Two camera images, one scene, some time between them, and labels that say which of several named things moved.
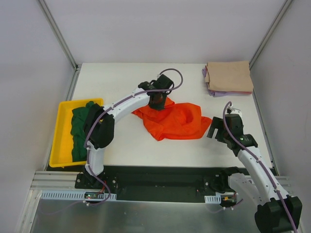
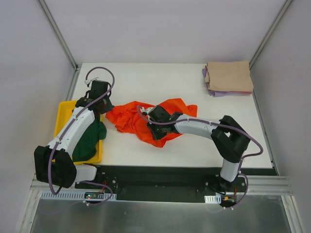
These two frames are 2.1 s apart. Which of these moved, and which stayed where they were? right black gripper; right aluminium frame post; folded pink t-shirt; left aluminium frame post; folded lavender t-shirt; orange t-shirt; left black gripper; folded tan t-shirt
Moved: left black gripper; right black gripper; orange t-shirt
Stayed: right aluminium frame post; folded tan t-shirt; folded lavender t-shirt; folded pink t-shirt; left aluminium frame post
